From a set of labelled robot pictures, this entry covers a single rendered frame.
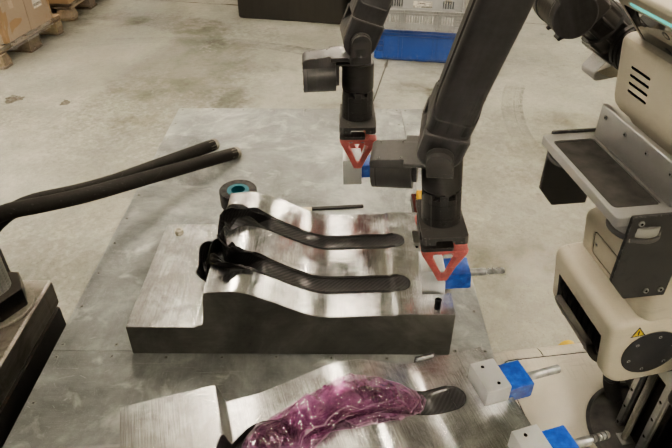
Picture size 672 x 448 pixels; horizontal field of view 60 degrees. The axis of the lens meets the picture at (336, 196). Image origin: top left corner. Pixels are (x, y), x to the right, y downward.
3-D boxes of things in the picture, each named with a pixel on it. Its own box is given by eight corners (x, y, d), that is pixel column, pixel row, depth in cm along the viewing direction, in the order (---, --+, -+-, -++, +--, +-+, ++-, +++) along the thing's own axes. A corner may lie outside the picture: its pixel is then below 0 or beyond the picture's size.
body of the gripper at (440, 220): (422, 249, 83) (422, 206, 79) (415, 209, 91) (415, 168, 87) (468, 247, 82) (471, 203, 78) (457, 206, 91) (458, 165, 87)
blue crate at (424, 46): (460, 45, 437) (464, 15, 424) (459, 65, 403) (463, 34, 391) (380, 39, 447) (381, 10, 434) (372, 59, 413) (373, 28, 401)
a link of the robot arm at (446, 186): (463, 159, 77) (464, 139, 81) (410, 157, 78) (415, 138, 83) (461, 203, 80) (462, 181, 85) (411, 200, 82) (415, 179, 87)
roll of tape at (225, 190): (215, 198, 128) (213, 185, 126) (249, 188, 131) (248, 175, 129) (228, 217, 122) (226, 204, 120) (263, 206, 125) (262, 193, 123)
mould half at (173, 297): (428, 249, 113) (435, 192, 106) (449, 355, 92) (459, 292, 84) (172, 248, 114) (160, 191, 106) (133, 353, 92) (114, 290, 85)
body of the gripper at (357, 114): (340, 137, 105) (339, 99, 101) (340, 111, 113) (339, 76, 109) (376, 136, 105) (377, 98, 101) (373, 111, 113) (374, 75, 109)
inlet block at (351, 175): (407, 170, 118) (409, 146, 115) (410, 183, 114) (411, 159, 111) (343, 171, 118) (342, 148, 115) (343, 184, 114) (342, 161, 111)
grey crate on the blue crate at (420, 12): (464, 17, 425) (467, -4, 416) (463, 35, 391) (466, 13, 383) (381, 12, 435) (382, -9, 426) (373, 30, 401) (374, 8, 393)
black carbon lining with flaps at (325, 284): (402, 241, 105) (406, 197, 99) (411, 305, 91) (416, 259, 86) (209, 240, 105) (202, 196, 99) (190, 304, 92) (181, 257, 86)
